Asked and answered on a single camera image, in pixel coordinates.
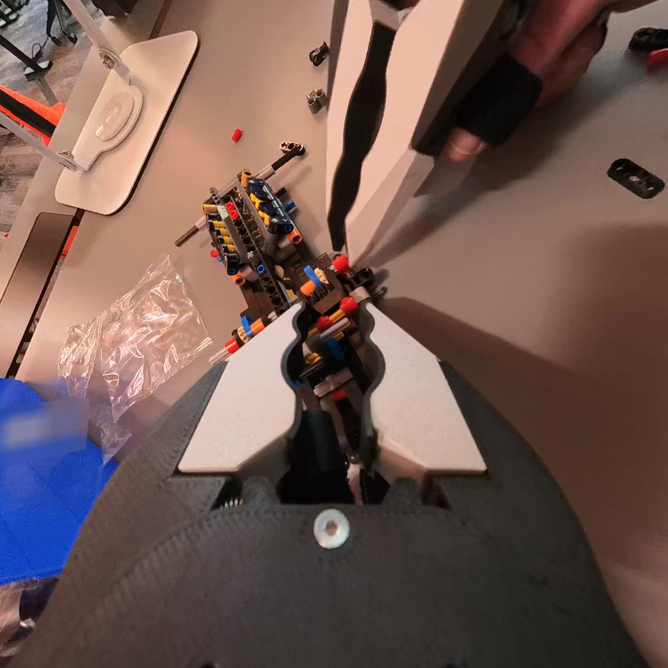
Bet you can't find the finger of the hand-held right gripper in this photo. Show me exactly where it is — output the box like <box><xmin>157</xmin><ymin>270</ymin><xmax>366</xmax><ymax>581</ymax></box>
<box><xmin>325</xmin><ymin>0</ymin><xmax>387</xmax><ymax>251</ymax></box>
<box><xmin>344</xmin><ymin>0</ymin><xmax>509</xmax><ymax>264</ymax></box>

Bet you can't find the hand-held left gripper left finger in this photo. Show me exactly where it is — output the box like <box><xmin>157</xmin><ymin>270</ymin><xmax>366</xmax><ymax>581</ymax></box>
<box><xmin>177</xmin><ymin>303</ymin><xmax>310</xmax><ymax>475</ymax></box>

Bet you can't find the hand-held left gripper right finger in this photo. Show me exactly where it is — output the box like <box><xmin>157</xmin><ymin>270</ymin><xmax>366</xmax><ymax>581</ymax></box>
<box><xmin>364</xmin><ymin>303</ymin><xmax>488</xmax><ymax>478</ymax></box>

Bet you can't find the multicolour lego technic assembly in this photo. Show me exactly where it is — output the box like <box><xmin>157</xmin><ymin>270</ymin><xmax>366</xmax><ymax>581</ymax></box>
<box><xmin>175</xmin><ymin>168</ymin><xmax>389</xmax><ymax>462</ymax></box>

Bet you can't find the black lego pin piece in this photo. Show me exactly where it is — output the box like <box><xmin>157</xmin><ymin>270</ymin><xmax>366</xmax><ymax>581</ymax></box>
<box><xmin>629</xmin><ymin>27</ymin><xmax>668</xmax><ymax>53</ymax></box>

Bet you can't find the person's right hand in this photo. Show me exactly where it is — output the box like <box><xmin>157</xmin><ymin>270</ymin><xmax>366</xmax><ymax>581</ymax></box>
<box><xmin>445</xmin><ymin>0</ymin><xmax>658</xmax><ymax>162</ymax></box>

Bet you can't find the large clear plastic bag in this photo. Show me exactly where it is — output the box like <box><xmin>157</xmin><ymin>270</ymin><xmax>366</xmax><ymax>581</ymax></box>
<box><xmin>102</xmin><ymin>255</ymin><xmax>214</xmax><ymax>423</ymax></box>

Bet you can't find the blue plastic bin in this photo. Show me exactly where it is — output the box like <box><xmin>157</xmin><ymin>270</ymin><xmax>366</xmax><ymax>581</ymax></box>
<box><xmin>0</xmin><ymin>377</ymin><xmax>121</xmax><ymax>585</ymax></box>

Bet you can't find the dark table cable tray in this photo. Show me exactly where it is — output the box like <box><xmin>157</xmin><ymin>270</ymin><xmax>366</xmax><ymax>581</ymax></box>
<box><xmin>0</xmin><ymin>211</ymin><xmax>79</xmax><ymax>379</ymax></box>

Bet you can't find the orange black strap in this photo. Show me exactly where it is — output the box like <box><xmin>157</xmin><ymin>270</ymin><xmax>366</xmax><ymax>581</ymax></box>
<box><xmin>0</xmin><ymin>85</ymin><xmax>67</xmax><ymax>148</ymax></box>

